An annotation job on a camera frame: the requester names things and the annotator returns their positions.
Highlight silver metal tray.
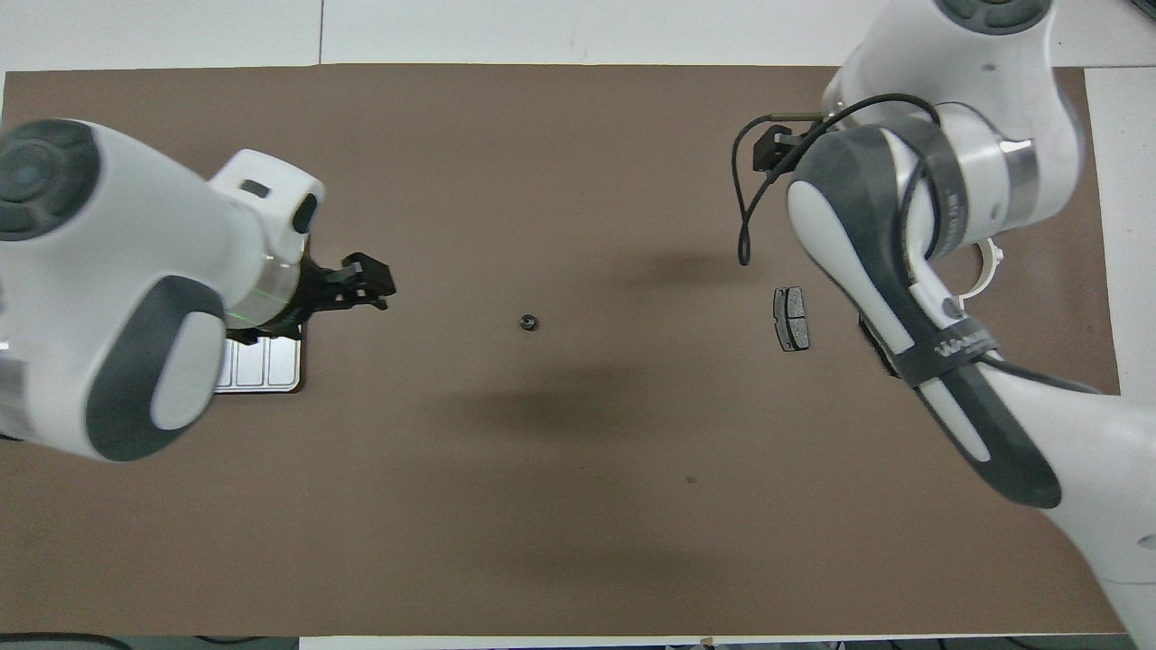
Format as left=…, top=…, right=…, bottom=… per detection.
left=211, top=332, right=304, bottom=395

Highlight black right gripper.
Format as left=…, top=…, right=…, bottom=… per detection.
left=752, top=125, right=820, bottom=174

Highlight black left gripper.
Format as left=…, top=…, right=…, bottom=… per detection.
left=230, top=253, right=397, bottom=349

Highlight brown table mat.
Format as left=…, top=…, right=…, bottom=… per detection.
left=0, top=63, right=1126, bottom=638

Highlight rectangular dark brake pad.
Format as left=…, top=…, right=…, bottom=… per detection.
left=773, top=286, right=812, bottom=353

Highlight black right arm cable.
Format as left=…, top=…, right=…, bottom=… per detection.
left=731, top=92, right=946, bottom=268

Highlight white curved plastic bracket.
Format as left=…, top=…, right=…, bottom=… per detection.
left=956, top=235, right=1006, bottom=300

